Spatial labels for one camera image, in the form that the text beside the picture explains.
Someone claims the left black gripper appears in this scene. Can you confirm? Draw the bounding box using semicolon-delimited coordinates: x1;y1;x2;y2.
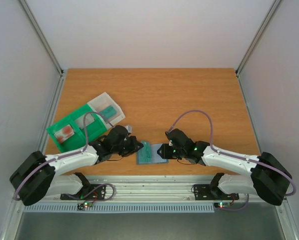
112;136;144;157

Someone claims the teal VIP card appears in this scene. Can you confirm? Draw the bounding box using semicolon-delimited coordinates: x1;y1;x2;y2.
136;141;152;165

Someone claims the teal card holder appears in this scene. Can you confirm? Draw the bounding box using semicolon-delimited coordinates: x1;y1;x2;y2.
149;143;169;165

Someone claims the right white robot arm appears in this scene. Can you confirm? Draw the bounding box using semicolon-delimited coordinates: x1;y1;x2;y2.
157;128;292;206

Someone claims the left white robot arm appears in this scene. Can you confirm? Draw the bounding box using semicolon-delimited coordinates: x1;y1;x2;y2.
9;125;144;206

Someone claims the teal card in bin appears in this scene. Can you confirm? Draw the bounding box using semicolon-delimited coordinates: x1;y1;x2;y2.
99;105;117;120

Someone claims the grey card in tray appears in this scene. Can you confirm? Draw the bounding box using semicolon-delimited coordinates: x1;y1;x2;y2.
74;114;95;129

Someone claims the red white card in tray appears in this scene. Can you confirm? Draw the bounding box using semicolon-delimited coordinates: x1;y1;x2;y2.
54;124;75;144

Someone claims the white translucent plastic bin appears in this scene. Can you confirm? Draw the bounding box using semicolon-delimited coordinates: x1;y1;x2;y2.
87;92;126;125

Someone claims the green plastic tray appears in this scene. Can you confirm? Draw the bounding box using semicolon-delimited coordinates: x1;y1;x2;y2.
46;104;107;153

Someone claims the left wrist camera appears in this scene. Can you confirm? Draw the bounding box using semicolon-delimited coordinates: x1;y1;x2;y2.
125;125;133;134

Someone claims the aluminium front rail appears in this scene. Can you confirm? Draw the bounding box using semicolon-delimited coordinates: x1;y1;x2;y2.
12;174;288;203

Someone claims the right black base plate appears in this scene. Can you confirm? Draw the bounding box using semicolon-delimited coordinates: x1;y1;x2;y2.
190;184;240;201

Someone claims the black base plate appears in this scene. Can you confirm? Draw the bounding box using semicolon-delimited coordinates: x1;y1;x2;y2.
190;184;240;201
60;184;106;201

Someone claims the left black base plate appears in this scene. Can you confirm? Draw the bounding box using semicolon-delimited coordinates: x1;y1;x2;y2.
60;184;106;201

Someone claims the grey slotted cable duct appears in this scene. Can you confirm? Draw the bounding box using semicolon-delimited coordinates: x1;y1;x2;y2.
23;202;215;214

